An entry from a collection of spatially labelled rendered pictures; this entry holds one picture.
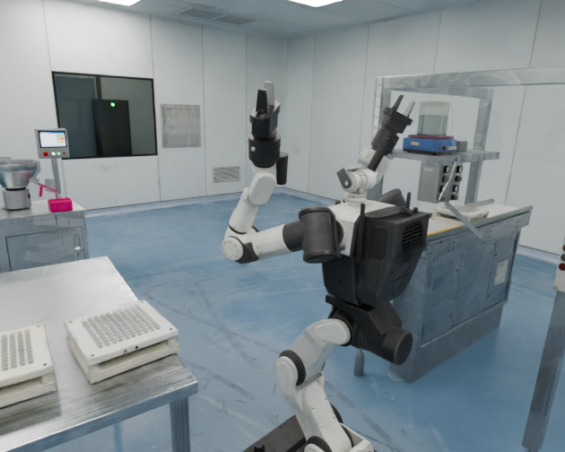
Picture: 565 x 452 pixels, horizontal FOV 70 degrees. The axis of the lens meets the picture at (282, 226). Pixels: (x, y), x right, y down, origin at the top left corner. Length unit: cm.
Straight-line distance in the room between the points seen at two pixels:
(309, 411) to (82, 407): 92
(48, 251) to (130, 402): 269
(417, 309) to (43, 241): 280
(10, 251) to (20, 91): 313
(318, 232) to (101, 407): 69
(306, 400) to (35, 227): 259
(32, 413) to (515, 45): 549
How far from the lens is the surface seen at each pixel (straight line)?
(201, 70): 721
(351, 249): 122
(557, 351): 199
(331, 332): 144
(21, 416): 117
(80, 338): 127
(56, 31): 653
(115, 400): 114
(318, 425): 176
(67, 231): 369
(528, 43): 564
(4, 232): 363
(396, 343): 136
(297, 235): 116
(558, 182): 544
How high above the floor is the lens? 157
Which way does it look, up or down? 16 degrees down
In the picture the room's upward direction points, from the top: 2 degrees clockwise
